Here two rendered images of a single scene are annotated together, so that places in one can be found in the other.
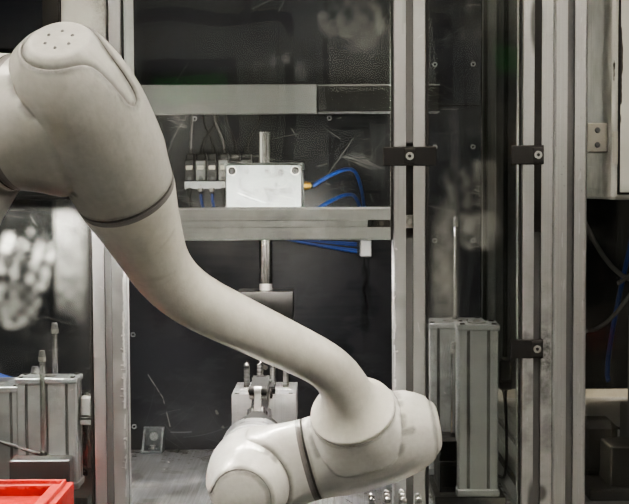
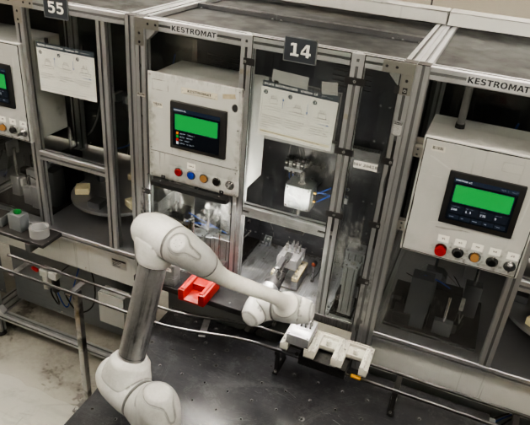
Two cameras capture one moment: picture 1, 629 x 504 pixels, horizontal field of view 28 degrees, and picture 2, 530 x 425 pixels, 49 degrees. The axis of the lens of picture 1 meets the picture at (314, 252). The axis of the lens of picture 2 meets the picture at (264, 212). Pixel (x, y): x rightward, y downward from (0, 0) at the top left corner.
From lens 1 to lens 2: 1.27 m
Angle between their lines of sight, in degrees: 32
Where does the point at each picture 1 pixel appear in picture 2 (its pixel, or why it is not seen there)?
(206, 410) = (286, 235)
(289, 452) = (266, 309)
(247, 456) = (252, 308)
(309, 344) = (265, 295)
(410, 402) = (302, 306)
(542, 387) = (366, 293)
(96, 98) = (185, 260)
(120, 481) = not seen: hidden behind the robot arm
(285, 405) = (292, 264)
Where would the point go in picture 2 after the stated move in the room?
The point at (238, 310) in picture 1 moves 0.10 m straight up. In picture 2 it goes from (242, 287) to (243, 264)
